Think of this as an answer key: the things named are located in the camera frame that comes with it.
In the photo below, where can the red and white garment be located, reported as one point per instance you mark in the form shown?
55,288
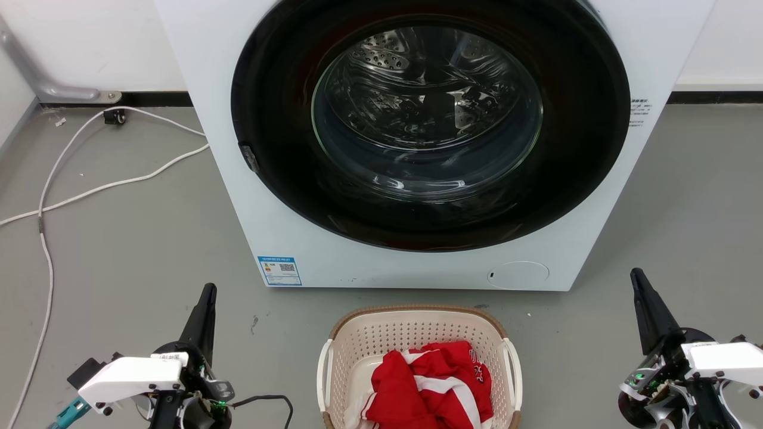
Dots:
399,387

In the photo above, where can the beige plastic laundry basket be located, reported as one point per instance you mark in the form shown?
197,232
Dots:
411,330

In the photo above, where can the blue energy label sticker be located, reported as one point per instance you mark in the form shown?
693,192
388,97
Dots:
279,271

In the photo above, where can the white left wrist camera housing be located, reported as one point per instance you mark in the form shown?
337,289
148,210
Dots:
128,375

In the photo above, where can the small printed text label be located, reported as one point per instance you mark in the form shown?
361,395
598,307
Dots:
639,113

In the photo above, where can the round white filter cover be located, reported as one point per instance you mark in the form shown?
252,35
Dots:
517,276

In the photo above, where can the grey wall pipe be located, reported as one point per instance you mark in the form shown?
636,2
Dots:
24,62

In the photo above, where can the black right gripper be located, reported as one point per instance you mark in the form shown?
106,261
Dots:
661,381

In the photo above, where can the steel washer drum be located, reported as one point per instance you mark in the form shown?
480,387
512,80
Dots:
381,56

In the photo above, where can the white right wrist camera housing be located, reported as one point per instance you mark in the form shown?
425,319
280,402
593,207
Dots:
727,360

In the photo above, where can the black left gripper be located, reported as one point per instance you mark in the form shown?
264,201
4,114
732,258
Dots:
202,390

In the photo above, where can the black round glass washer door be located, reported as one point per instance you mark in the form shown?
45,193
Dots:
572,149

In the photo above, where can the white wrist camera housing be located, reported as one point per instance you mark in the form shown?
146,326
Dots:
128,375
727,360

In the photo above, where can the white front-load washing machine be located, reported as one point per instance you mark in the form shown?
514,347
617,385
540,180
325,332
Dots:
250,238

